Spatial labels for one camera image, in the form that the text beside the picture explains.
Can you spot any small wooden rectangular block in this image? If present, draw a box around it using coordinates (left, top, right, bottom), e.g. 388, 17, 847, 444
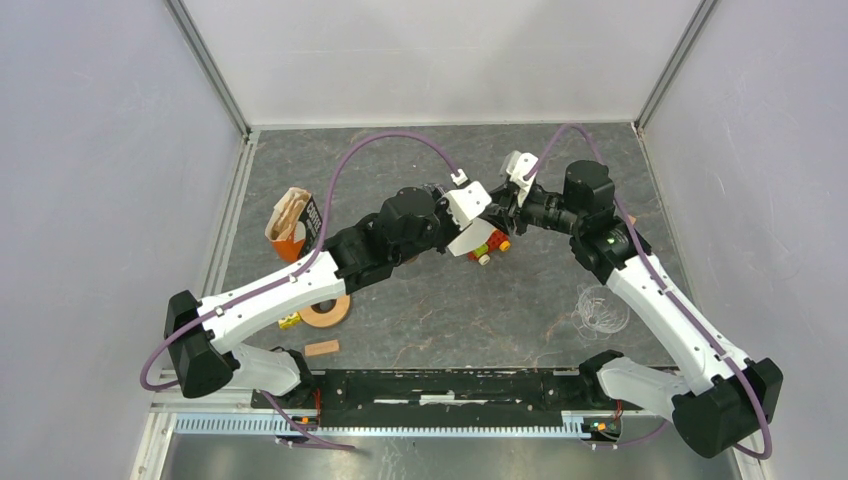
303, 339, 341, 357

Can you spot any yellow green toy cube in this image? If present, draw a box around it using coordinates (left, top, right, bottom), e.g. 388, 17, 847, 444
278, 313, 302, 330

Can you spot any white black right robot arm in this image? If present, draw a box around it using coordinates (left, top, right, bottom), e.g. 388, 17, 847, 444
487, 152, 783, 460

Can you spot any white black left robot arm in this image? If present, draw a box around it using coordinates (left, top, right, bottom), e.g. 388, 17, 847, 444
165, 187, 459, 408

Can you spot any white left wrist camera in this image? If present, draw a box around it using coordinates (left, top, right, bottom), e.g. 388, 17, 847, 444
443, 169, 491, 230

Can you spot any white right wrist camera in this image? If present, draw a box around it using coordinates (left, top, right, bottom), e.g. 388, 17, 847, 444
500, 151, 539, 207

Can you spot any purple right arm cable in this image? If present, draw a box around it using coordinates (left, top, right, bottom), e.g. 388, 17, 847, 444
526, 122, 774, 461

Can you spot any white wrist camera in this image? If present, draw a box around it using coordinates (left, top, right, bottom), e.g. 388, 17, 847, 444
500, 151, 539, 207
443, 169, 491, 230

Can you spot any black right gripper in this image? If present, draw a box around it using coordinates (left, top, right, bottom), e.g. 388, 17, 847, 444
478, 180, 584, 238

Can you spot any white paper coffee filter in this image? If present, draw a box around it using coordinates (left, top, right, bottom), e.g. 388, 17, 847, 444
447, 218, 496, 257

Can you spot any wooden ring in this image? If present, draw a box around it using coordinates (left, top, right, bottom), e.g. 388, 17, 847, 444
298, 294, 353, 330

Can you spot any red toy brick car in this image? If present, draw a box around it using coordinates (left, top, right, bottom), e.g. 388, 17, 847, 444
466, 228, 511, 266

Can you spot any orange black coffee filter box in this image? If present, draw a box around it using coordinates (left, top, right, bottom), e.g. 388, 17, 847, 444
264, 187, 323, 263

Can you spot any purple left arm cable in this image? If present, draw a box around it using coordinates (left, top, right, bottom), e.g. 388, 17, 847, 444
139, 129, 465, 453

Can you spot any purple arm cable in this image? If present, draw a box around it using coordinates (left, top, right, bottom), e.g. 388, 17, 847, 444
526, 122, 774, 461
139, 129, 465, 453

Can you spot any clear glass coffee dripper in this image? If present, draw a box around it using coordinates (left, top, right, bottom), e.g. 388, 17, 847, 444
571, 284, 631, 341

